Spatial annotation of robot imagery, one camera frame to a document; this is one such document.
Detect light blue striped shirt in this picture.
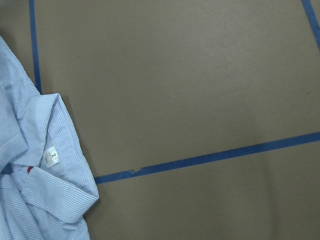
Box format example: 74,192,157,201
0,40,99,240

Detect brown paper table cover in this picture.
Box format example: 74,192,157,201
0,0,320,240

